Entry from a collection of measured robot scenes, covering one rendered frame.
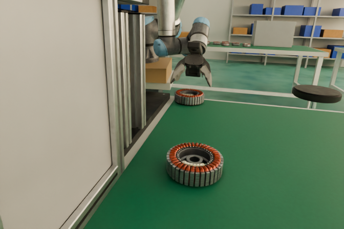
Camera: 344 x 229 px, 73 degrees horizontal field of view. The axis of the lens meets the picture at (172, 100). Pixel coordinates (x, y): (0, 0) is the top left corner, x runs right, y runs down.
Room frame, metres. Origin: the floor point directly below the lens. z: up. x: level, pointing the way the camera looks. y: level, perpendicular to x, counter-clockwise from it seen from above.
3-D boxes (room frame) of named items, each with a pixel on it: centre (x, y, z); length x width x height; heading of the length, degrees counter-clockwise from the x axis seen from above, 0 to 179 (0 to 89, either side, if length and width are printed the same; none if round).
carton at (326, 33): (6.20, -3.98, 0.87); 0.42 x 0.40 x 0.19; 77
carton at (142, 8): (7.23, 0.78, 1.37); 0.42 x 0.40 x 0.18; 78
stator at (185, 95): (0.84, -0.07, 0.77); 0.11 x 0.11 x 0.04
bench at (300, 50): (3.43, -0.84, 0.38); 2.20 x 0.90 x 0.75; 78
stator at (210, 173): (0.40, -0.05, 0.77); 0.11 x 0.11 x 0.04
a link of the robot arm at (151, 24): (1.30, 0.16, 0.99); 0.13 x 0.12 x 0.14; 118
